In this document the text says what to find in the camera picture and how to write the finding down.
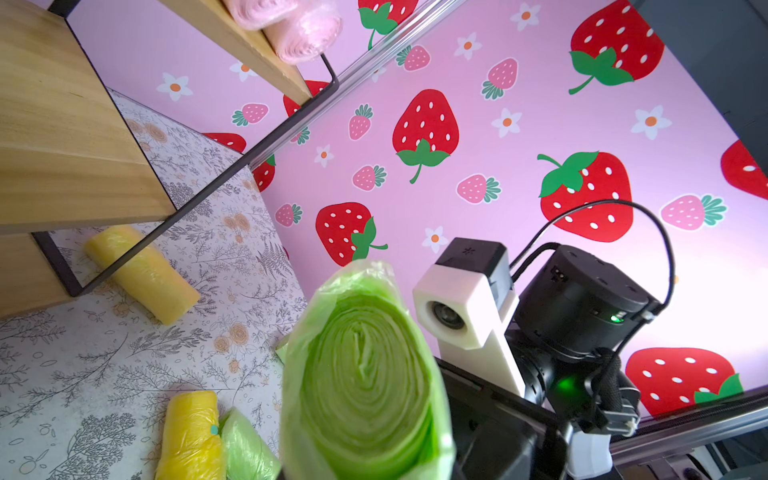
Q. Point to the green trash bag roll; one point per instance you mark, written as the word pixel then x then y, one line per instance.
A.
pixel 248 457
pixel 362 394

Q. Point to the pink trash bag roll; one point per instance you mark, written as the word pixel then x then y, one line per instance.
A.
pixel 306 32
pixel 258 14

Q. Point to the yellow trash bag roll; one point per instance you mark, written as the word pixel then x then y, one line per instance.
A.
pixel 191 445
pixel 148 277

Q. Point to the right aluminium corner post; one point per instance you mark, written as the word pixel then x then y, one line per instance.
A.
pixel 426 17

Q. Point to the aluminium frame rail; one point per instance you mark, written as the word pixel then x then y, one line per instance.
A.
pixel 693 427

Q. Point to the three-tier wooden shelf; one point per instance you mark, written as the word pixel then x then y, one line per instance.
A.
pixel 68 157

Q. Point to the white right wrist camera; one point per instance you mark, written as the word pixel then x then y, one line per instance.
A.
pixel 466 300

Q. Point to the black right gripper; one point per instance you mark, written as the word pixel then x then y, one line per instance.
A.
pixel 499 435

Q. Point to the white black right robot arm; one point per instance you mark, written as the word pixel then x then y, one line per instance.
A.
pixel 534 378

